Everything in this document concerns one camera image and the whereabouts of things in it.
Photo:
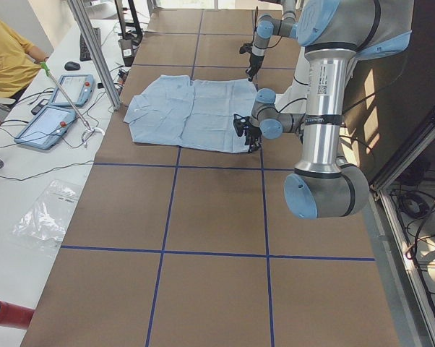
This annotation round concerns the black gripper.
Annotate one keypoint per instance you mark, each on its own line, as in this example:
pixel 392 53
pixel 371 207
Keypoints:
pixel 254 61
pixel 253 135

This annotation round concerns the light blue shirt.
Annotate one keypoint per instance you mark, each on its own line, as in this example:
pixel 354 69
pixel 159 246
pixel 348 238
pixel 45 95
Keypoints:
pixel 197 114

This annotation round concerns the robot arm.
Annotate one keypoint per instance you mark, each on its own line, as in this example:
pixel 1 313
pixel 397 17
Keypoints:
pixel 267 26
pixel 334 36

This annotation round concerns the white mounting pillar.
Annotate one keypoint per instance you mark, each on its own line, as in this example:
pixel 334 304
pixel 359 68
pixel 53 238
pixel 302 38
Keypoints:
pixel 304 105

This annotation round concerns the upper teach pendant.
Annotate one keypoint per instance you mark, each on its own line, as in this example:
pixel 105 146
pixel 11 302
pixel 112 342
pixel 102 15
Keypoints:
pixel 78 87

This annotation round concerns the teach pendant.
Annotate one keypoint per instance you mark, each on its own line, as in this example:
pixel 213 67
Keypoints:
pixel 46 128
pixel 78 87

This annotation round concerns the black computer mouse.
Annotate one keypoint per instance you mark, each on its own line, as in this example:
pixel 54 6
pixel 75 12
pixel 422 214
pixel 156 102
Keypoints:
pixel 72 66

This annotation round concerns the lower teach pendant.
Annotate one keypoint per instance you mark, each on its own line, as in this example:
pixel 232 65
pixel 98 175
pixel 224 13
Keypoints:
pixel 46 128

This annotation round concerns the clear plastic bag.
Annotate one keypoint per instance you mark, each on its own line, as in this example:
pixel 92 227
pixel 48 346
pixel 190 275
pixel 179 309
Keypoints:
pixel 44 225

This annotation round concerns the person in yellow shirt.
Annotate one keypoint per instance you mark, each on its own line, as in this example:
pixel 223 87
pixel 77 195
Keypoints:
pixel 20 61

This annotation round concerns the red cylinder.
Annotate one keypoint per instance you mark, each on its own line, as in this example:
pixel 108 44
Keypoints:
pixel 15 316

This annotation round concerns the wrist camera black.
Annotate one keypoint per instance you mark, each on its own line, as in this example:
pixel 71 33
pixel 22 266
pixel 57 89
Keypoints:
pixel 246 48
pixel 241 124

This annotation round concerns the grabber stick green handle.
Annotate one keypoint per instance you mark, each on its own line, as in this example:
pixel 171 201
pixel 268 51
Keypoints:
pixel 89 130

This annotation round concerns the aluminium frame post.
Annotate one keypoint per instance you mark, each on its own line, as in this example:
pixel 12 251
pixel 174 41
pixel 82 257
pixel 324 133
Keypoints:
pixel 85 26

